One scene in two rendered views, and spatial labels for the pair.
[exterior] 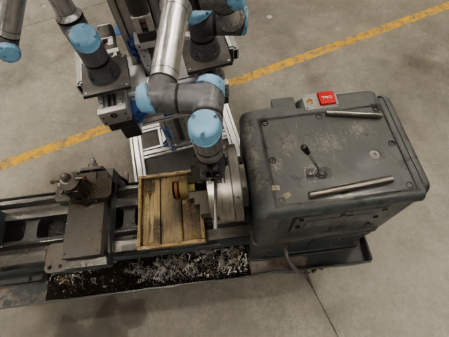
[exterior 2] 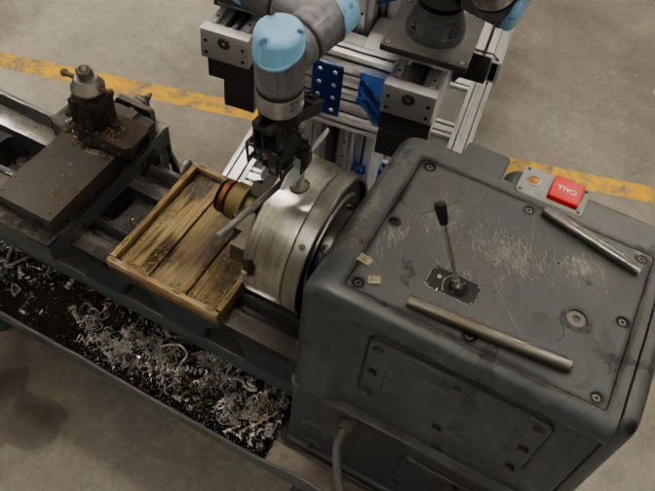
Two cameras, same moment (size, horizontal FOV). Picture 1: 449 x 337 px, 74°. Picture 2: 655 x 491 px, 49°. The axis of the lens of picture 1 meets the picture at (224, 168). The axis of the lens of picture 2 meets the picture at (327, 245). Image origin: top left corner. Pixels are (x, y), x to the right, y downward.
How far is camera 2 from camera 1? 0.52 m
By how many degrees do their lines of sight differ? 15
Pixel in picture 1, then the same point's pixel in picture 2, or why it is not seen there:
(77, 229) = (47, 168)
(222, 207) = (268, 249)
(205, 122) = (281, 29)
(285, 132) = (451, 199)
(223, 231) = (259, 326)
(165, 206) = (200, 229)
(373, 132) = (604, 287)
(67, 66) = not seen: outside the picture
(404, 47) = not seen: outside the picture
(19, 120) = (103, 17)
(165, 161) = not seen: hidden behind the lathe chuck
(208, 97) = (315, 12)
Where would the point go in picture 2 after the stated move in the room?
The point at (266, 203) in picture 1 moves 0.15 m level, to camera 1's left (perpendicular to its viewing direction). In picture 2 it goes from (332, 271) to (257, 235)
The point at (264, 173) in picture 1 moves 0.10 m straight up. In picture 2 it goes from (366, 231) to (373, 195)
